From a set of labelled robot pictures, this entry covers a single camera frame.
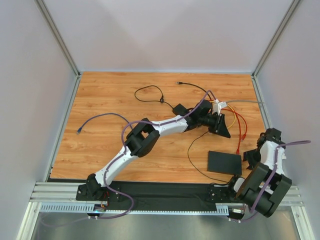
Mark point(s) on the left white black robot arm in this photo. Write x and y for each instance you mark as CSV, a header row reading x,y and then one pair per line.
x,y
139,138

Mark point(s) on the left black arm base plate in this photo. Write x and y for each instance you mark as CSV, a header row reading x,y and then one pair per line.
x,y
101,194

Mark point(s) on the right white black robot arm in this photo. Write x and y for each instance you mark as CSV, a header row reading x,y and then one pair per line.
x,y
266,185

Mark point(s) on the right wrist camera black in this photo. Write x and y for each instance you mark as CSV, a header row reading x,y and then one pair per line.
x,y
271,134

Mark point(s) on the black power adapter brick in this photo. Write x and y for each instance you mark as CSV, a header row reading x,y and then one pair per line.
x,y
181,110

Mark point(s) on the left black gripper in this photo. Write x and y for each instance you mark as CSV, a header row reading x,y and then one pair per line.
x,y
218,123

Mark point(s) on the black network switch box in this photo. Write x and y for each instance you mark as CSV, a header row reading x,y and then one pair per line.
x,y
224,163

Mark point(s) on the aluminium front rail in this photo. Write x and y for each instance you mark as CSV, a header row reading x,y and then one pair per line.
x,y
66,192

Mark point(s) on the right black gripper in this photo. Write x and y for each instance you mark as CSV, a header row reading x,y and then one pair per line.
x,y
253,155

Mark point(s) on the grey slotted cable duct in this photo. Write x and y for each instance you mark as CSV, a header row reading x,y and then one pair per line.
x,y
91,208

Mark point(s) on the right aluminium frame post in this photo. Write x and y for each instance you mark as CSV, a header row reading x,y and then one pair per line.
x,y
294,4

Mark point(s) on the aluminium frame post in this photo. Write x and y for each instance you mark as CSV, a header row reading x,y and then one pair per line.
x,y
57,35
294,4

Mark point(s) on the left aluminium frame post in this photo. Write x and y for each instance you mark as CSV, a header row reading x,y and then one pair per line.
x,y
57,35

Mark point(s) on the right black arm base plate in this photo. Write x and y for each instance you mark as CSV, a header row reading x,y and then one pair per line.
x,y
221,194

